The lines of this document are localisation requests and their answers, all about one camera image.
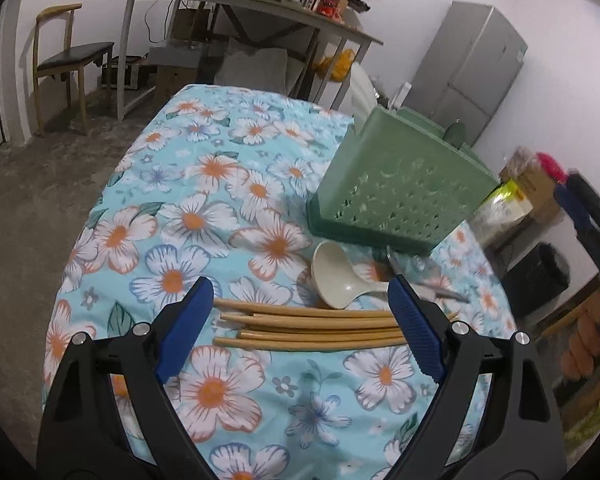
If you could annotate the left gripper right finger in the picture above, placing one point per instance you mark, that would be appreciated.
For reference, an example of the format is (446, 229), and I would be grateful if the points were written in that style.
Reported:
(519, 435)

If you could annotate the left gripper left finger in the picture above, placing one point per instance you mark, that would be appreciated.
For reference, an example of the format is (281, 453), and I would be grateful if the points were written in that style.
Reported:
(82, 434)

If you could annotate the wooden chopstick three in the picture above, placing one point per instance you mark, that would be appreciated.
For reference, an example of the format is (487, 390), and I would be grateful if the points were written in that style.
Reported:
(325, 335)

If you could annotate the wooden chopstick two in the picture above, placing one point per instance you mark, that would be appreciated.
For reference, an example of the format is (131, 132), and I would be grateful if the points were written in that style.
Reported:
(305, 323)

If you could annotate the wooden chopstick one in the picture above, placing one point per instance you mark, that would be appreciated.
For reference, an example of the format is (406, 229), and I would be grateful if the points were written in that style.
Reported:
(306, 312)

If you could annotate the wooden chopstick four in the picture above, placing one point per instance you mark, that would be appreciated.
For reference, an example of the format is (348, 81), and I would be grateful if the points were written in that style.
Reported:
(306, 346)

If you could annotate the person's right hand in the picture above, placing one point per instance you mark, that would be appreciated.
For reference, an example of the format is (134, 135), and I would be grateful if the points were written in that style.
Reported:
(584, 343)

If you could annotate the cardboard box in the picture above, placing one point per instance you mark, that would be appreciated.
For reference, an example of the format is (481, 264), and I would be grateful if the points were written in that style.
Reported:
(525, 169)

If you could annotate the yellow green rice bag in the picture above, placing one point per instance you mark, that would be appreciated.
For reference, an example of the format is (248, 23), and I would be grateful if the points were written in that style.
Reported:
(503, 209)

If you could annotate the metal utensil on cloth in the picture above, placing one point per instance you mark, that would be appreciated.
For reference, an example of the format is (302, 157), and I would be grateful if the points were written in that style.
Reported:
(439, 291)

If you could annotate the green plastic utensil basket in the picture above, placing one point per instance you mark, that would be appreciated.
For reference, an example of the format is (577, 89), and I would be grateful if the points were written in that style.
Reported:
(393, 183)

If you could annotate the silver refrigerator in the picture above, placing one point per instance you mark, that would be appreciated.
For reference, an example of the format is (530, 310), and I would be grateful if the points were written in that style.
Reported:
(468, 68)

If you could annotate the white box by desk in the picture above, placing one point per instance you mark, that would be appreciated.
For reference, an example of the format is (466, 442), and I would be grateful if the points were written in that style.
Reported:
(363, 94)

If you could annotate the floral blue tablecloth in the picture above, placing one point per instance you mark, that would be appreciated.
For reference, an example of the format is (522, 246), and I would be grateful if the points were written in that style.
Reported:
(215, 187)

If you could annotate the yellow plastic bag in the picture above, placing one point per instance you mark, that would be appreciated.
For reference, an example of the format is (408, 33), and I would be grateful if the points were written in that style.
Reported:
(341, 68)

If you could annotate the grey sack under desk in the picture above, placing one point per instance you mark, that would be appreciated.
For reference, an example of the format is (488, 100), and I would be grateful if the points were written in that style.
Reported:
(252, 68)

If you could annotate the grey wooden desk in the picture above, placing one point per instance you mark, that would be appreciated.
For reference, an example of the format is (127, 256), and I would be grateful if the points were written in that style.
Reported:
(299, 17)

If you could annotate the wooden chair black seat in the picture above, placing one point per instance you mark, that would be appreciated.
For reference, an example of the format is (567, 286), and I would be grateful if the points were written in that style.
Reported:
(71, 59)

